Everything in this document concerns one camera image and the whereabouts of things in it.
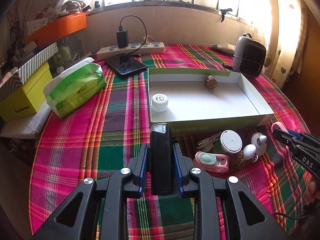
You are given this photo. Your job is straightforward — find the small pink clip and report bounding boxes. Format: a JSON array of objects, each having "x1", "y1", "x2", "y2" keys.
[{"x1": 271, "y1": 121, "x2": 288, "y2": 133}]

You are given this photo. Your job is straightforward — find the black rectangular device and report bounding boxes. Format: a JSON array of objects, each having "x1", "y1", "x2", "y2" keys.
[{"x1": 150, "y1": 123, "x2": 174, "y2": 196}]

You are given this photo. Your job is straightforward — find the pink teal carabiner clip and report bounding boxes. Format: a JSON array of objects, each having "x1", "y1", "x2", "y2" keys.
[{"x1": 193, "y1": 151, "x2": 229, "y2": 173}]

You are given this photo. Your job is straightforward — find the white mushroom toy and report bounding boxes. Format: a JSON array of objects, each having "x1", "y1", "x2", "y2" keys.
[{"x1": 242, "y1": 144, "x2": 259, "y2": 163}]

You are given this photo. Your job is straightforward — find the person's right hand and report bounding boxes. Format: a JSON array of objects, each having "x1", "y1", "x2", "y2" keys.
[{"x1": 305, "y1": 177, "x2": 320, "y2": 205}]

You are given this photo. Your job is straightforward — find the plaid bed cover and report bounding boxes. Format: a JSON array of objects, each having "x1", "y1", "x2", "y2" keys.
[{"x1": 29, "y1": 61, "x2": 310, "y2": 239}]

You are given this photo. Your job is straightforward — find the green white cardboard box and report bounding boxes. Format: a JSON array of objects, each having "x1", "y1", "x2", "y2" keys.
[{"x1": 148, "y1": 68, "x2": 274, "y2": 137}]

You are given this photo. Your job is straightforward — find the small white jar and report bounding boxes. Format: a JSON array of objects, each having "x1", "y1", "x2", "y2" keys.
[{"x1": 151, "y1": 93, "x2": 168, "y2": 113}]

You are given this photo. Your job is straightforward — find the walnut in box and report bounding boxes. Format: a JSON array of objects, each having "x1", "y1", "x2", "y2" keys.
[{"x1": 204, "y1": 75, "x2": 217, "y2": 89}]

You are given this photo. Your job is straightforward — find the grey desk fan heater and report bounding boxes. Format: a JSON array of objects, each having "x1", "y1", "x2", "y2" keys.
[{"x1": 232, "y1": 33, "x2": 266, "y2": 78}]

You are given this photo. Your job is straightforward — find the green tissue pack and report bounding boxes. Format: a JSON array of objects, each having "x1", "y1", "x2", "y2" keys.
[{"x1": 43, "y1": 57, "x2": 106, "y2": 119}]

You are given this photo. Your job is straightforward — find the black smartphone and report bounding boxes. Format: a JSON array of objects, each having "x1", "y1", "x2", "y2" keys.
[{"x1": 105, "y1": 54, "x2": 147, "y2": 78}]

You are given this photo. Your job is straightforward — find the heart pattern curtain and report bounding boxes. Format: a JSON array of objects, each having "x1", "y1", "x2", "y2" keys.
[{"x1": 265, "y1": 0, "x2": 308, "y2": 89}]

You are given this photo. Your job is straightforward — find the white power strip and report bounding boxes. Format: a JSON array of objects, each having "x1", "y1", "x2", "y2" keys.
[{"x1": 96, "y1": 42, "x2": 165, "y2": 60}]

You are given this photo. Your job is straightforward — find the yellow box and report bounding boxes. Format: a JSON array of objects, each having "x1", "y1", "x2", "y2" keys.
[{"x1": 0, "y1": 62, "x2": 53, "y2": 122}]

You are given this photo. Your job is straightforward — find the black window latch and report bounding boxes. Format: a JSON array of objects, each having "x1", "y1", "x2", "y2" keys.
[{"x1": 220, "y1": 8, "x2": 233, "y2": 22}]

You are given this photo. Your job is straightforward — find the striped box lid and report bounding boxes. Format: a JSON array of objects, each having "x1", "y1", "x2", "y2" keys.
[{"x1": 0, "y1": 42, "x2": 58, "y2": 101}]

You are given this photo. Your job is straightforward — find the orange tray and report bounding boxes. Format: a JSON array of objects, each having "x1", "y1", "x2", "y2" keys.
[{"x1": 24, "y1": 12, "x2": 87, "y2": 48}]

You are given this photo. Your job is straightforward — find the red flower branches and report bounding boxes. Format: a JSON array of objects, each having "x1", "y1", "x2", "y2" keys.
[{"x1": 7, "y1": 0, "x2": 29, "y2": 45}]

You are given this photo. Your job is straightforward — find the white cable bundle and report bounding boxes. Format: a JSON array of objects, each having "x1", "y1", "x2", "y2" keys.
[{"x1": 195, "y1": 132, "x2": 223, "y2": 152}]

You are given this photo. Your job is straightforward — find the black charger with cable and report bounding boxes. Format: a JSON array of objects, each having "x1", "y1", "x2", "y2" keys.
[{"x1": 116, "y1": 15, "x2": 148, "y2": 55}]

